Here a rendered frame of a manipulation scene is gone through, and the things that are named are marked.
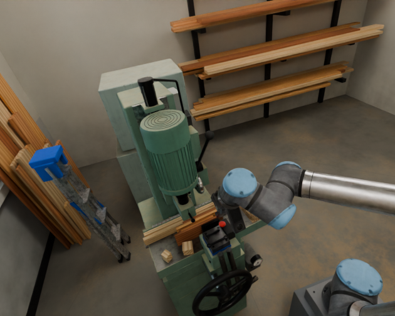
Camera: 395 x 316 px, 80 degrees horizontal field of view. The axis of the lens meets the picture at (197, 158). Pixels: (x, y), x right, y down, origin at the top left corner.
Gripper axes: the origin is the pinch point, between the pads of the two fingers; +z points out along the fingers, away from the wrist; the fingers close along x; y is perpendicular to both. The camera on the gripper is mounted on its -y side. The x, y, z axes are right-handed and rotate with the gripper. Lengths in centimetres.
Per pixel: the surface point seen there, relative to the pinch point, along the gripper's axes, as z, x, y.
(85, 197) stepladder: 74, 69, 61
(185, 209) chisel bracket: 7.6, 12.7, 10.3
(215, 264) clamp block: 11.3, 9.6, -16.2
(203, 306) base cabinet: 62, 18, -35
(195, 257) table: 18.9, 15.7, -9.8
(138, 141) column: -5.8, 21.7, 43.8
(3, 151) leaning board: 68, 115, 117
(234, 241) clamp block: 7.9, -1.5, -11.2
